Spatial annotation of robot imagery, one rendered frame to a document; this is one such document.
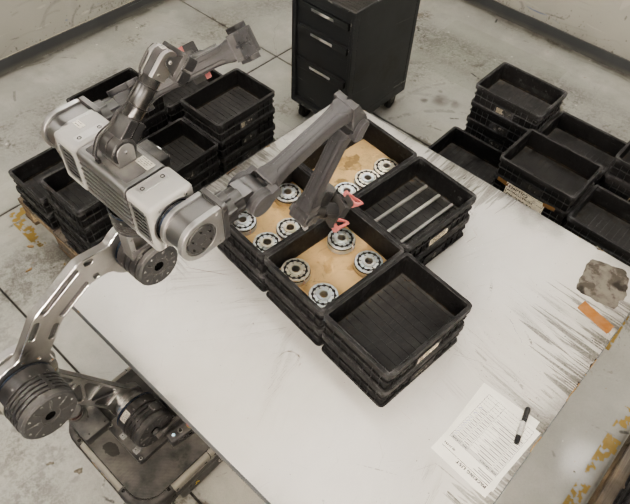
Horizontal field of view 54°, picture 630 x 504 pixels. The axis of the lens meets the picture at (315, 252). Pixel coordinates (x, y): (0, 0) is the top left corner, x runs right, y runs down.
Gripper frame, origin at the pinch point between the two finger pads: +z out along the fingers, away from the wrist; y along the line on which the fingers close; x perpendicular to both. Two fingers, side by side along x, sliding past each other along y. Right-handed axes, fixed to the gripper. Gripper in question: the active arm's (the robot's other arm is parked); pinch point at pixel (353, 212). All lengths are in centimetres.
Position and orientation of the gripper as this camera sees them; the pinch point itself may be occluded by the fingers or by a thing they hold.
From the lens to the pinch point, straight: 215.9
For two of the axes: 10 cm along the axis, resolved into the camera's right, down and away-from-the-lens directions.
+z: 7.9, 0.1, 6.2
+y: -4.6, 6.8, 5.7
